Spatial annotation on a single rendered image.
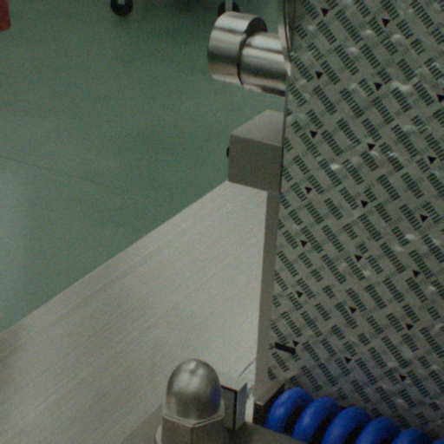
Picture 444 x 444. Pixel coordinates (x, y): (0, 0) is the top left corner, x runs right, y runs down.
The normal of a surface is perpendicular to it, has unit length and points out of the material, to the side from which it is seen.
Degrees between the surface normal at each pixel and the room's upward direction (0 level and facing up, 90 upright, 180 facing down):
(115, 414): 0
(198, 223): 0
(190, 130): 0
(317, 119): 90
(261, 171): 90
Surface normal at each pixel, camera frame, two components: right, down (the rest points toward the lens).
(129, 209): 0.04, -0.90
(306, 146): -0.47, 0.36
